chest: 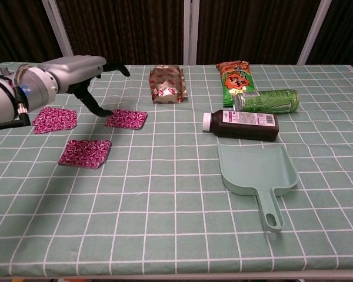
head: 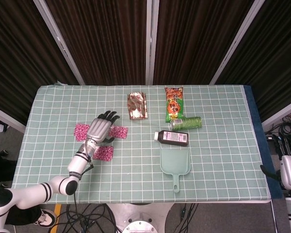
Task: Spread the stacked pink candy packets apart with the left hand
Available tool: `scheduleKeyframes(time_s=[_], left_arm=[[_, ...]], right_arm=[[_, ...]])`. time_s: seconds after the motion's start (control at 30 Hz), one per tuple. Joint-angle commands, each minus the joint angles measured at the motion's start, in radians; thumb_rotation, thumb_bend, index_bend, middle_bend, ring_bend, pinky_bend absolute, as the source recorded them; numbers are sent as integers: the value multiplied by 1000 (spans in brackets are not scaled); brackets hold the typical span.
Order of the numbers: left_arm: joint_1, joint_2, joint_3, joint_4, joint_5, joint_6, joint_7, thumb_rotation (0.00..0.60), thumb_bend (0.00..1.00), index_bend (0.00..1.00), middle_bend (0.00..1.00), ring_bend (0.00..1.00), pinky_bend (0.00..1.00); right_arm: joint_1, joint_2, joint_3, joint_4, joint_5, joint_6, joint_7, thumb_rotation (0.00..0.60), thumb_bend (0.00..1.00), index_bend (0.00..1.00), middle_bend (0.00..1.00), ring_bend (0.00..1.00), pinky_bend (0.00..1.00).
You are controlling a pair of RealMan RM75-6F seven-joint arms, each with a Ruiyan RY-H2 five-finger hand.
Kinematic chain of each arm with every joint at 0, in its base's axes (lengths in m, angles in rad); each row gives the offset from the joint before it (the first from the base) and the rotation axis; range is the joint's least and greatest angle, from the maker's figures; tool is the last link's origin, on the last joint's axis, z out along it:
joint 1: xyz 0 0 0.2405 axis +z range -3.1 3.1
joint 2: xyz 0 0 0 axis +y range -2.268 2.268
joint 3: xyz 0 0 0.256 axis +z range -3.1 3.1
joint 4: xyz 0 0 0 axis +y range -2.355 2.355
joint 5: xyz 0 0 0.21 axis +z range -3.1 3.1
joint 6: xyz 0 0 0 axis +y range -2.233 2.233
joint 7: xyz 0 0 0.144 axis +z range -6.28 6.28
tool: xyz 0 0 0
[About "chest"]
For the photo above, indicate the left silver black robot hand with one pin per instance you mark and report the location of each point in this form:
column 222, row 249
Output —
column 73, row 70

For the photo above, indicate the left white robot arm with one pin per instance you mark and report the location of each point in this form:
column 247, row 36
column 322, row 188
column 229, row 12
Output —
column 0, row 100

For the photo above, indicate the dark brown curtain panel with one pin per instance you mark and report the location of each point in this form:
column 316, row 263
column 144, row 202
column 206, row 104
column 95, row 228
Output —
column 123, row 29
column 17, row 29
column 253, row 29
column 344, row 32

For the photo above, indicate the gold foil snack packet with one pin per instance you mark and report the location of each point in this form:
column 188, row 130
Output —
column 167, row 85

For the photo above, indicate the orange green snack bag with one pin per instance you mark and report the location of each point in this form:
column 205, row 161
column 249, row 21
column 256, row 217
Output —
column 235, row 82

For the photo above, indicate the green checked tablecloth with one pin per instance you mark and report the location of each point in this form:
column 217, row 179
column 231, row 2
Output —
column 164, row 205

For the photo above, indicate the brown bottle white cap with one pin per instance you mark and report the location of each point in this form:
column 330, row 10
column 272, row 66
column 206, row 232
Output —
column 244, row 126

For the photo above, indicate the green drink can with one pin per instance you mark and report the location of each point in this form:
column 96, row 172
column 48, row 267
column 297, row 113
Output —
column 270, row 101

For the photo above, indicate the mint green plastic dustpan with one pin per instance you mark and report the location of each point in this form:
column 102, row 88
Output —
column 253, row 170

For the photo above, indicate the white slanted frame post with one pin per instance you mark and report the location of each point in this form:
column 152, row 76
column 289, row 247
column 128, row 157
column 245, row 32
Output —
column 60, row 32
column 314, row 32

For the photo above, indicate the white upright frame post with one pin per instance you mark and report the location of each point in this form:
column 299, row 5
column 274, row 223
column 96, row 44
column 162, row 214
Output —
column 190, row 32

